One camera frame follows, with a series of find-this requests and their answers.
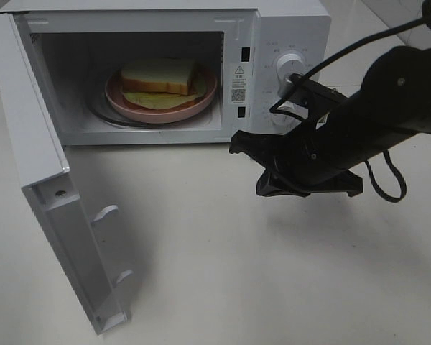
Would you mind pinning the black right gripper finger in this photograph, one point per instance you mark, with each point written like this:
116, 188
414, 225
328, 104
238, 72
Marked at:
268, 186
262, 148

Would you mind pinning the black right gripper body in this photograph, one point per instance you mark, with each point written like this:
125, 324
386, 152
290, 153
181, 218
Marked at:
300, 163

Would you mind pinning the white timer knob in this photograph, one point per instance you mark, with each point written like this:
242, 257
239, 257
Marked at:
283, 119

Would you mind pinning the pink round plate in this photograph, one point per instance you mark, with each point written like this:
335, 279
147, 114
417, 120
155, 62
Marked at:
184, 111

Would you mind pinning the white bread sandwich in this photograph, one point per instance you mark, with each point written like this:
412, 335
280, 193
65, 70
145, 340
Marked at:
162, 83

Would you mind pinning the white microwave door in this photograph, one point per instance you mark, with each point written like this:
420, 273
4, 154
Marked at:
45, 179

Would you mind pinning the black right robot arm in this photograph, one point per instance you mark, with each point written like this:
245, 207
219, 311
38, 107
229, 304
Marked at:
392, 105

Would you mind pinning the upper white power knob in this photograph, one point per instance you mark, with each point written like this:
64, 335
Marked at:
291, 62

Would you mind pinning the white microwave oven body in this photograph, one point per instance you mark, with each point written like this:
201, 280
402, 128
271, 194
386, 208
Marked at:
81, 43

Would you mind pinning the glass microwave turntable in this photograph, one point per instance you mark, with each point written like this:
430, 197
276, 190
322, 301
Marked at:
101, 108

